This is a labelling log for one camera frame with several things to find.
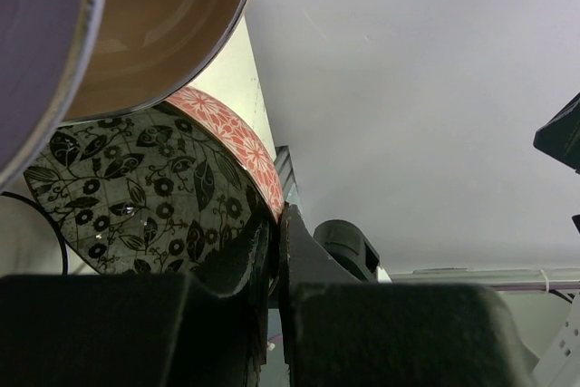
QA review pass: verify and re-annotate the black wire dish rack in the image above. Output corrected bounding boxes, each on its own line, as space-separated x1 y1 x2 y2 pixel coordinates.
1 191 69 276

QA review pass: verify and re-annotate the purple textured bowl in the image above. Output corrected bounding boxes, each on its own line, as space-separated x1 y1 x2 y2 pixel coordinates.
1 0 105 187

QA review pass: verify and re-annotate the black floral patterned bowl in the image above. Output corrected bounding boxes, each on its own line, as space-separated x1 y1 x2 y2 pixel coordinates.
24 102 273 274

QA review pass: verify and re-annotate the pink floral patterned bowl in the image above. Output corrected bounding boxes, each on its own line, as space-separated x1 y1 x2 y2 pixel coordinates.
166 87 285 223

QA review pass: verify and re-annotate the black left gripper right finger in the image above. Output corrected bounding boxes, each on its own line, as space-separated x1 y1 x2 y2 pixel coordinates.
278 206 535 387

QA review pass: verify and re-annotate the brown textured bowl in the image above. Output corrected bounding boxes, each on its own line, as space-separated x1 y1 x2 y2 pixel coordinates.
64 0 248 122

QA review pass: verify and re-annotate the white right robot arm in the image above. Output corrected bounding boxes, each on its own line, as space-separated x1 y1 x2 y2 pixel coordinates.
317 97 579 386

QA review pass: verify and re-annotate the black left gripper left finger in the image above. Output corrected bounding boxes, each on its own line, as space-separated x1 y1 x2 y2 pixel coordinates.
1 216 270 386

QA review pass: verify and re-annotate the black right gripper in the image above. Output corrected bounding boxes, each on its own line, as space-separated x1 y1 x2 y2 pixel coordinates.
532 91 580 238

